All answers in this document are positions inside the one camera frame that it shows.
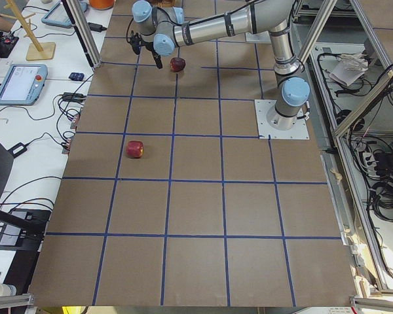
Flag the dark red apple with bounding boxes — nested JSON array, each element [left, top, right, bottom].
[[170, 57, 186, 73]]

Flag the red yellow apple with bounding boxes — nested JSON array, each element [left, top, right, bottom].
[[126, 141, 144, 158]]

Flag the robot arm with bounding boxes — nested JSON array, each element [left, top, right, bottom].
[[126, 0, 310, 131]]

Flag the wooden stand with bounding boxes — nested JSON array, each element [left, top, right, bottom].
[[4, 0, 56, 61]]

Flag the teach pendant tablet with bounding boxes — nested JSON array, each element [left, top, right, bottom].
[[0, 64, 48, 106]]

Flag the aluminium frame post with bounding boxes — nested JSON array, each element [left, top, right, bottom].
[[62, 0, 102, 69]]

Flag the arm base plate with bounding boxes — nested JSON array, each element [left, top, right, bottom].
[[254, 99, 310, 140]]

